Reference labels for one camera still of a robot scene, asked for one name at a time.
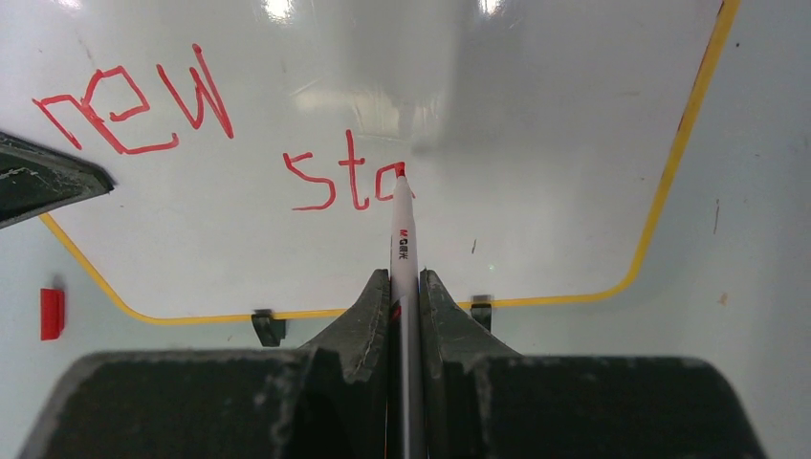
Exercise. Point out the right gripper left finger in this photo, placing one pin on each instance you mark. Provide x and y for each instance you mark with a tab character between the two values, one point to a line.
324	399

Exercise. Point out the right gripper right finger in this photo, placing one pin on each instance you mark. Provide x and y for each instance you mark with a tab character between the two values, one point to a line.
485	400

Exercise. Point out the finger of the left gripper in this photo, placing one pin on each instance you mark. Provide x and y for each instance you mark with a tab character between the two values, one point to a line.
36	179

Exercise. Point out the red marker pen body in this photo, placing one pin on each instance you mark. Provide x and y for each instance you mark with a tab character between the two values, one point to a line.
406	419

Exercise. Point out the red marker cap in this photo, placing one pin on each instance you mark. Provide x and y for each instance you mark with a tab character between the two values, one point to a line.
52	313

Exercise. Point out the black whiteboard stand foot right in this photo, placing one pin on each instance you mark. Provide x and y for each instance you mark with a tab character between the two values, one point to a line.
482	310

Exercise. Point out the yellow-framed whiteboard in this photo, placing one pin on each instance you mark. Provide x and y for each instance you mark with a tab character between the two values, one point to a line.
254	145

